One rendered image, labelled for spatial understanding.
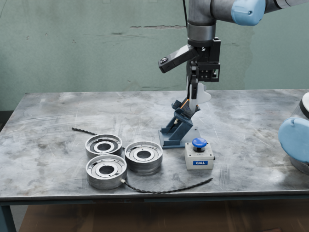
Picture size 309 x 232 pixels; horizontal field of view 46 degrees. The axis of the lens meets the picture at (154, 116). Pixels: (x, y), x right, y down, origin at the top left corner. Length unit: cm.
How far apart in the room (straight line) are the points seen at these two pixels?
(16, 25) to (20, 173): 172
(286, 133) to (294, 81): 203
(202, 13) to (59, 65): 184
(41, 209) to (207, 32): 79
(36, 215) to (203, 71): 71
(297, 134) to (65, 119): 75
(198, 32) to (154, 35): 159
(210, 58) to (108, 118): 43
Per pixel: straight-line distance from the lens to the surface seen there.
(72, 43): 261
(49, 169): 105
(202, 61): 102
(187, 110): 107
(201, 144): 99
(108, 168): 99
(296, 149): 89
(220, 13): 92
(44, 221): 127
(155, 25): 253
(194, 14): 96
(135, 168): 98
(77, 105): 136
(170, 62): 100
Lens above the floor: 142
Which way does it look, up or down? 29 degrees down
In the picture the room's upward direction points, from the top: straight up
